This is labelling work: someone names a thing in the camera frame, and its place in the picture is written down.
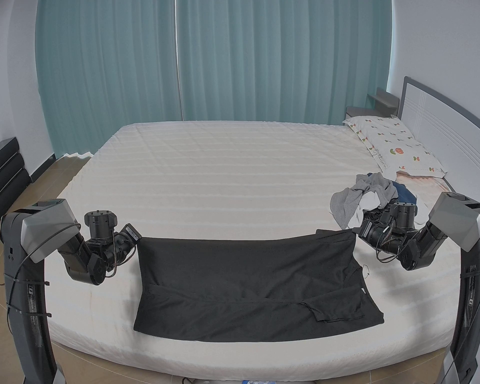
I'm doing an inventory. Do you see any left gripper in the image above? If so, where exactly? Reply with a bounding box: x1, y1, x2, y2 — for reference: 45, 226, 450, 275
109, 235, 137, 265

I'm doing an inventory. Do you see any black T-shirt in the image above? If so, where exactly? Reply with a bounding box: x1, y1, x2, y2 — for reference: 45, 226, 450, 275
133, 229, 385, 343

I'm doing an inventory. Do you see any bed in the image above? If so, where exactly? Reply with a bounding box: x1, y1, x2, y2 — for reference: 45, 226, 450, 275
5, 76, 480, 380

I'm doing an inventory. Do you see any pile of clothes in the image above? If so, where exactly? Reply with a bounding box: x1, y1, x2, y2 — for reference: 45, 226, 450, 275
330, 172, 428, 230

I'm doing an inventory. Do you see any black chest of drawers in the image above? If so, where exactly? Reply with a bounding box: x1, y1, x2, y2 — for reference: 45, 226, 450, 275
0, 137, 31, 220

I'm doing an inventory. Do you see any blue-green curtain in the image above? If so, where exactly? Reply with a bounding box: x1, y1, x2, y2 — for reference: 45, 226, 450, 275
175, 0, 391, 124
35, 0, 182, 158

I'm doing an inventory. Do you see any grey bedside table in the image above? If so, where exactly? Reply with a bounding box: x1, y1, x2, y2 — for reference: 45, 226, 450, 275
345, 88, 400, 118

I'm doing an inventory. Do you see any white printed pillow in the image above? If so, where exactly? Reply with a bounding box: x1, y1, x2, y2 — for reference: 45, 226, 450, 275
342, 114, 448, 178

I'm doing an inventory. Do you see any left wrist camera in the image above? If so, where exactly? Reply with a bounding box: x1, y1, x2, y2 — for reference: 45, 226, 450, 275
122, 223, 143, 245

